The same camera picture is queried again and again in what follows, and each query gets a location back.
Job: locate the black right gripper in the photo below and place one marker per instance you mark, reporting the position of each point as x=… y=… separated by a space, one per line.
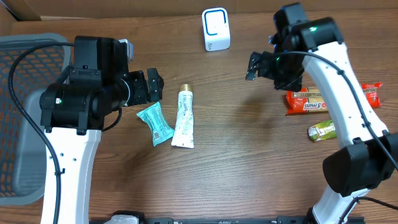
x=265 y=66

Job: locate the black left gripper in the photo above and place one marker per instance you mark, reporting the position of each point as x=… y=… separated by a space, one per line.
x=138 y=88

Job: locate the teal snack packet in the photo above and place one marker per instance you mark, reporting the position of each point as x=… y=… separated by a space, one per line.
x=155 y=120

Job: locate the white tube gold cap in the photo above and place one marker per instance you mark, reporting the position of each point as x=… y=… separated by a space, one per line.
x=183 y=134

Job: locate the red orange pasta packet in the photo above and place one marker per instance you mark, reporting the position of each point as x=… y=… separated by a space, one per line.
x=309 y=99

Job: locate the green tea packet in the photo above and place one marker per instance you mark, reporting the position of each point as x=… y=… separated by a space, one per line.
x=322 y=131

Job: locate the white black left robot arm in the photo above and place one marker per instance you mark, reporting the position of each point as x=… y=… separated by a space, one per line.
x=73 y=112

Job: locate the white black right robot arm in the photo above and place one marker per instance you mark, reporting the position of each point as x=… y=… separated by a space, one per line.
x=368 y=151

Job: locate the white barcode scanner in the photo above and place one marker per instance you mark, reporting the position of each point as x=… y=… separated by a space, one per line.
x=216 y=29

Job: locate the brown cardboard backboard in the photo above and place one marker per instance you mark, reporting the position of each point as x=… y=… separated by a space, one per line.
x=33 y=10

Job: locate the grey plastic mesh basket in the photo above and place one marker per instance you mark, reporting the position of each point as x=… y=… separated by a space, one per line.
x=23 y=153

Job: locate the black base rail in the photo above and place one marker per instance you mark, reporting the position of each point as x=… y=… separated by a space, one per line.
x=124 y=216

